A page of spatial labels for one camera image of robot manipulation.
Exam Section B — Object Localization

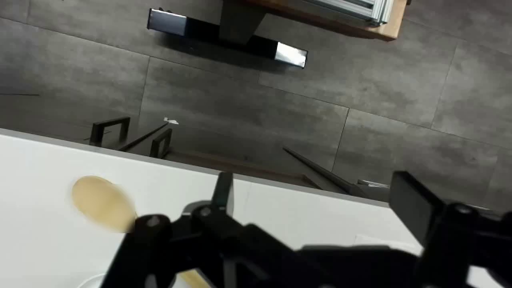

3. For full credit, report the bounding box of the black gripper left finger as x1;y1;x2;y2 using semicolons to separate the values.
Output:
100;170;300;288

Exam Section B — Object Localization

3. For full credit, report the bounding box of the wooden cart with aluminium frame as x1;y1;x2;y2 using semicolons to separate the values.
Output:
241;0;411;43

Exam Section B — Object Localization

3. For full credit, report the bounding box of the black drawer handle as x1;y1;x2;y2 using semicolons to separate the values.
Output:
88;115;132;147
148;127;174;160

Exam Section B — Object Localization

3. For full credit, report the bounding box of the long black cabinet handle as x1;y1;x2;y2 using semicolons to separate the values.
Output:
281;146;377;199

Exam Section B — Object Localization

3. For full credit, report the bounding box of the wooden spoon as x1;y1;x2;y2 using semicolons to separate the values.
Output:
70;175;206;288

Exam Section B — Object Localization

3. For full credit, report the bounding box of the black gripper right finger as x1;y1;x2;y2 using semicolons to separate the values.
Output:
387;170;512;288

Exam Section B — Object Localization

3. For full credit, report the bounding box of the black metal base bar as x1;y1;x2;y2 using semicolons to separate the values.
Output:
145;7;310;71

